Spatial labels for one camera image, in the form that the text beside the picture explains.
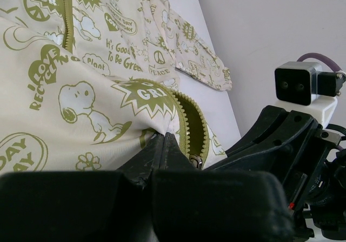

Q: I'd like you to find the cream jacket with green print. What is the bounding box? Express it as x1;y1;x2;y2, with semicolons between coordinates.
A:
1;0;232;174

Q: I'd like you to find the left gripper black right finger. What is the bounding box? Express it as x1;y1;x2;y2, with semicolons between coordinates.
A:
151;134;294;241

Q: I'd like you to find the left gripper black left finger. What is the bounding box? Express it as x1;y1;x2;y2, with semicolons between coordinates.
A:
1;134;164;241

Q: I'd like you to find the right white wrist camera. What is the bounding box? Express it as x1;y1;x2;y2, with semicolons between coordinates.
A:
274;62;345;128

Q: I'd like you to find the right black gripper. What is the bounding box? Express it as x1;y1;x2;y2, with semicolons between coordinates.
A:
208;106;345;241

